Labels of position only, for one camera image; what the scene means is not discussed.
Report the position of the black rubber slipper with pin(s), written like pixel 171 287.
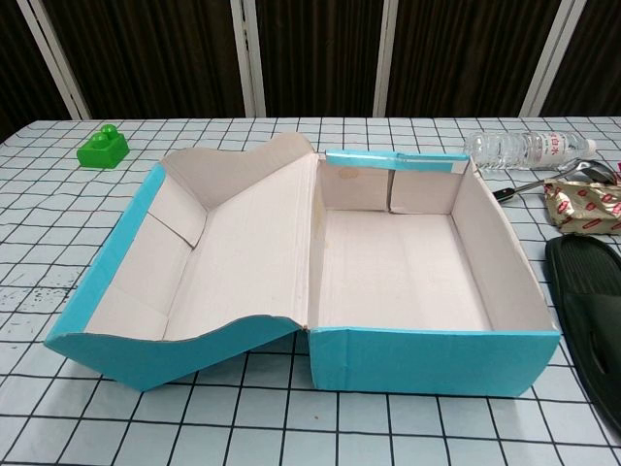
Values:
pixel 582 272

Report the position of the dark white-framed partition screen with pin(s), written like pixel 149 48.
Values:
pixel 315 48

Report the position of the gold foil snack packet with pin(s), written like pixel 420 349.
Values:
pixel 582 206

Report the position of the white black checked tablecloth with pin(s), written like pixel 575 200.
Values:
pixel 291 427

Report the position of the clear plastic water bottle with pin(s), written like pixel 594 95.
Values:
pixel 509 149

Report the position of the light blue cardboard shoe box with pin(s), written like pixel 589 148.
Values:
pixel 242 242

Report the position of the green toy building block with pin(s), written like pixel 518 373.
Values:
pixel 102 153

